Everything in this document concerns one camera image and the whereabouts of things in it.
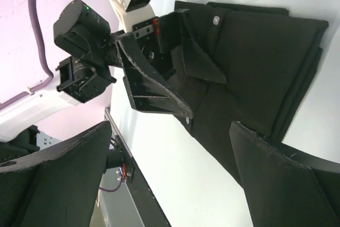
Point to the black long sleeve shirt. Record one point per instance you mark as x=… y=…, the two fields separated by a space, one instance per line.
x=269 y=58

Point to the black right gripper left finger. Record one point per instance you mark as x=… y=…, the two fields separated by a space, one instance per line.
x=56 y=186

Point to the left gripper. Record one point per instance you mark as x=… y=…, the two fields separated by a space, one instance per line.
x=161 y=47

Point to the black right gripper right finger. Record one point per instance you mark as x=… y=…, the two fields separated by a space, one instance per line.
x=285 y=186

